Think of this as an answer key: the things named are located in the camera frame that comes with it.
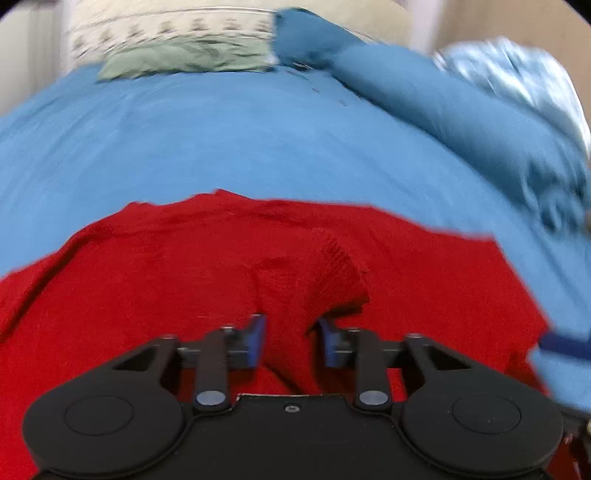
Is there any red knit sweater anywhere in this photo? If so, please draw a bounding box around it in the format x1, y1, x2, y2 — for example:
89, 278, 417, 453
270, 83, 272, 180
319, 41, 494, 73
0, 188, 555, 480

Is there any dark blue pillow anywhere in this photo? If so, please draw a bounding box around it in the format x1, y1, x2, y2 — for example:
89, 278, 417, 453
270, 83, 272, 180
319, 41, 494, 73
273, 8, 365, 70

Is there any blue bed sheet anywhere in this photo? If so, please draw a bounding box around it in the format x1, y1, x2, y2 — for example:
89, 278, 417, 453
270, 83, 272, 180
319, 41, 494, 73
1, 66, 590, 409

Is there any blue rolled duvet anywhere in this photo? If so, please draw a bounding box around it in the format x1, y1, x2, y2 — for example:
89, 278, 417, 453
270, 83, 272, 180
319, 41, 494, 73
329, 44, 590, 231

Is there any cream quilted headboard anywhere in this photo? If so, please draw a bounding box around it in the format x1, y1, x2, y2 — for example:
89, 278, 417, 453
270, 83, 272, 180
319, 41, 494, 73
61, 0, 412, 72

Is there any light blue blanket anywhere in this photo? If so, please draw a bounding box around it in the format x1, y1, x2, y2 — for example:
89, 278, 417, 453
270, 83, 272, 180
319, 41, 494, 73
432, 37, 590, 157

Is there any green pillow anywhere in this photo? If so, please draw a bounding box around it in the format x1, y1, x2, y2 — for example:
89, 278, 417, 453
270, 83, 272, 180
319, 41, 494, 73
98, 36, 279, 81

